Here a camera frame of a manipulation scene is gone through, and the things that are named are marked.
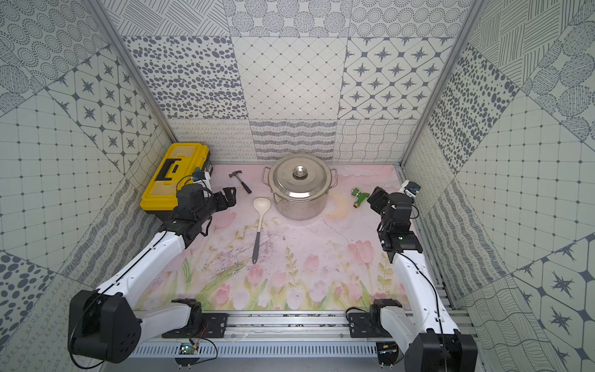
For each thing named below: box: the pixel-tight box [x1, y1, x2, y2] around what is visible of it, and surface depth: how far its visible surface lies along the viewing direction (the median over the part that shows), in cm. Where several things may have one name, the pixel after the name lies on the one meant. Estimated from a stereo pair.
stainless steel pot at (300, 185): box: [261, 154, 339, 221], surface depth 95 cm
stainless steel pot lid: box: [268, 154, 332, 202], surface depth 94 cm
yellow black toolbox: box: [139, 142, 214, 221], surface depth 97 cm
